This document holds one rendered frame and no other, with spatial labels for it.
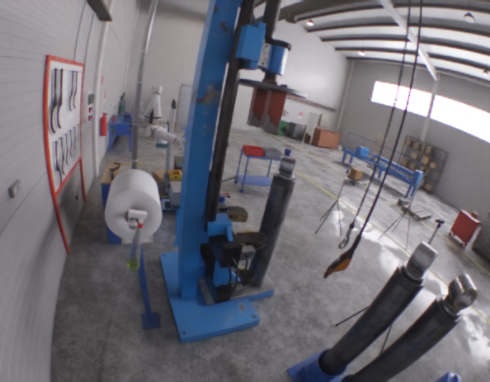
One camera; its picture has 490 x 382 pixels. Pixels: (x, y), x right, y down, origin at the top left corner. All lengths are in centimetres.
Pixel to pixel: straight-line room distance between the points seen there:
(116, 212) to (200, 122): 80
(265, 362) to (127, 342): 131
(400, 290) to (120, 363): 220
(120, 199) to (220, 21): 118
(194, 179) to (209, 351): 159
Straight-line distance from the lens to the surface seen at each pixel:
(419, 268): 133
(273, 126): 150
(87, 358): 239
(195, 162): 155
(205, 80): 146
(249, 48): 136
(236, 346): 235
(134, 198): 98
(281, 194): 197
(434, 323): 136
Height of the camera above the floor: 210
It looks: 24 degrees down
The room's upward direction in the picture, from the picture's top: 12 degrees clockwise
